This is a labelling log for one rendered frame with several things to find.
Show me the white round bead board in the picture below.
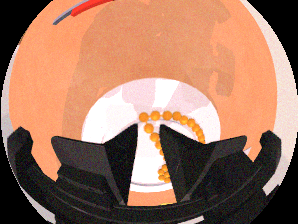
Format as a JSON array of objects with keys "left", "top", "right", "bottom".
[{"left": 81, "top": 79, "right": 221, "bottom": 193}]

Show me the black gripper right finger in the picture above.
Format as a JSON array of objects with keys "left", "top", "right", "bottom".
[{"left": 158, "top": 124, "right": 247, "bottom": 202}]

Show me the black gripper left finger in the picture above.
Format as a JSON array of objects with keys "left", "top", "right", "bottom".
[{"left": 51, "top": 124, "right": 138, "bottom": 205}]

